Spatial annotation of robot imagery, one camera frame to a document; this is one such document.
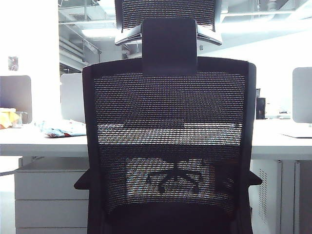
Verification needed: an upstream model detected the black mesh office chair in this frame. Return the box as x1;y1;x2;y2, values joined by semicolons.
74;0;263;234

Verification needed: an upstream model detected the black swivel chair behind desk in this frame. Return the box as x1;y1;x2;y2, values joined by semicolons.
146;158;205;193

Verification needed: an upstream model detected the white desk partition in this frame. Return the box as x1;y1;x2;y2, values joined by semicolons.
60;73;84;122

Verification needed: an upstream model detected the crumpled blue white cloth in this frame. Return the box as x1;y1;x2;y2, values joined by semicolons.
36;119;87;139

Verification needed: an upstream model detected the small black box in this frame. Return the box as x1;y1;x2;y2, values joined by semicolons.
255;97;266;120

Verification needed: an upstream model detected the white perforated desk leg panel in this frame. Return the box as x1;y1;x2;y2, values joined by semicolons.
250;159;283;234

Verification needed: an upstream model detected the clear plastic container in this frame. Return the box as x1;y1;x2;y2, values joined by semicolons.
14;111;29;128

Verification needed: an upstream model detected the white drawer cabinet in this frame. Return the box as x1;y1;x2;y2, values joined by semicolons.
14;162;90;234

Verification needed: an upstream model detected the flat white sheet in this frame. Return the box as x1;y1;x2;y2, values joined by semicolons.
280;131;312;139

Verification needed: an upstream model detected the light grey desk partition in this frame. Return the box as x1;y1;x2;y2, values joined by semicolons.
292;67;312;124

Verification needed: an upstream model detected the yellow bag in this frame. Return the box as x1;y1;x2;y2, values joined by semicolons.
0;108;20;129

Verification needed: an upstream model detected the grey wall plate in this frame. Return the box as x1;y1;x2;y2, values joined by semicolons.
7;56;19;72

